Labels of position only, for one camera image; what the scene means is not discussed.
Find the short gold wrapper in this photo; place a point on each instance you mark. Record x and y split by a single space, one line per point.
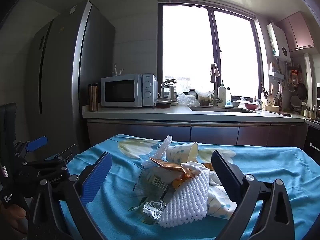
183 180

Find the brown rag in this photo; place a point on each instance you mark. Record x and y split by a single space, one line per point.
214 73

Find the plastic tub with brown food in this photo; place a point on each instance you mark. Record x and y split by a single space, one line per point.
204 100

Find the blue floral tablecloth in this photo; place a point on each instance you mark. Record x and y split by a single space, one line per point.
120 205

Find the white wall shelf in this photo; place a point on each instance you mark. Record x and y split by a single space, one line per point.
276 73

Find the black oven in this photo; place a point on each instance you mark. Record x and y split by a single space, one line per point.
312 140

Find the grey kitchen countertop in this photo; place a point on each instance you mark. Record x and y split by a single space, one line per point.
140 112

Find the small white foam net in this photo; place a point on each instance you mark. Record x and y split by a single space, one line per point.
162 146

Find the person's left hand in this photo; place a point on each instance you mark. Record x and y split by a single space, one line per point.
12 213

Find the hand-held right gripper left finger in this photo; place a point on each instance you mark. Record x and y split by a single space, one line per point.
96 180

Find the white microwave oven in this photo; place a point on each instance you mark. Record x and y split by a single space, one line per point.
120 90

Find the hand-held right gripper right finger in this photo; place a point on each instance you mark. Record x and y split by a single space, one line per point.
223 177

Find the clear wrapper with barcode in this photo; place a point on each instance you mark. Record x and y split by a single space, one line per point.
152 180

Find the round metal strainer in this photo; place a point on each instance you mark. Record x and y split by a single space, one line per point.
291 86

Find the copper travel tumbler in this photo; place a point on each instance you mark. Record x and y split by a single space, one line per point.
93 100

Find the black frying pan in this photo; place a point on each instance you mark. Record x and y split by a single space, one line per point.
301 91

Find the grey refrigerator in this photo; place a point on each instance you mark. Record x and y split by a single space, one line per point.
62 67

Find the crushed dotted paper cup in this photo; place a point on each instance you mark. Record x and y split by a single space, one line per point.
221 201

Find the steel kitchen faucet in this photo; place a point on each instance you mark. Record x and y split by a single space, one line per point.
215 97

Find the small clear plastic wrapper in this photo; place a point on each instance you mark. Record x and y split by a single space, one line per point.
152 208

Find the red bowl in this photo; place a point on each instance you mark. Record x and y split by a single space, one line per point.
250 105

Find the long gold wrapper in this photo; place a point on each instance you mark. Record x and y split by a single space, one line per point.
167 165

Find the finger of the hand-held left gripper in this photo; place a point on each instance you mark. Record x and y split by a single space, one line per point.
66 152
37 143

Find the orange grater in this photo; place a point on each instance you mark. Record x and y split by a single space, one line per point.
294 75

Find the brown base cabinets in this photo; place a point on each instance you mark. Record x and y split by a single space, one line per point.
150 132

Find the large white foam net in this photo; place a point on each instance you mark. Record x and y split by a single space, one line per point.
185 202

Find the white water heater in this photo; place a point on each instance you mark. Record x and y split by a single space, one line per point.
278 42

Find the cream pot with dotted lid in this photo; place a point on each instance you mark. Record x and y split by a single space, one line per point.
272 107

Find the white soap bottle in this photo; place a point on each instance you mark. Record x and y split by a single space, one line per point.
222 95

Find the dark red food container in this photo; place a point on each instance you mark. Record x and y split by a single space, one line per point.
163 104

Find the glass jar with lid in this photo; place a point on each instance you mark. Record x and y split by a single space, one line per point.
192 92

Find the pink wall cabinet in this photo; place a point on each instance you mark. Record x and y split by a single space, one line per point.
297 32

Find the white tissue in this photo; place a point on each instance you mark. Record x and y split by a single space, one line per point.
215 179
195 167

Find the steel kitchen sink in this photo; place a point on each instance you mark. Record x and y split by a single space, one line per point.
220 110

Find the clear plastic bag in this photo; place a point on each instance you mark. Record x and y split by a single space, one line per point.
185 99

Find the white figurine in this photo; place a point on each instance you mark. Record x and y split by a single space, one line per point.
118 71

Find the white bowl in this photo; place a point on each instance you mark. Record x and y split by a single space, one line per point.
235 103

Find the dark framed window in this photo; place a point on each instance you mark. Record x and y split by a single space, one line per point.
185 42

